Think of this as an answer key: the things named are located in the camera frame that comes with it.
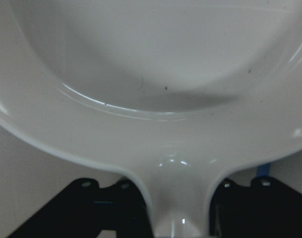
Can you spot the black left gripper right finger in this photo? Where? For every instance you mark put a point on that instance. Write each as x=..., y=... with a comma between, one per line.
x=267, y=208

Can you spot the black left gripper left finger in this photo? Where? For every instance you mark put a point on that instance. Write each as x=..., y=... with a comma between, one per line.
x=84, y=210

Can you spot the beige plastic dustpan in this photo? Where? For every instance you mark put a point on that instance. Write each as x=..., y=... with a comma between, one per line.
x=173, y=94

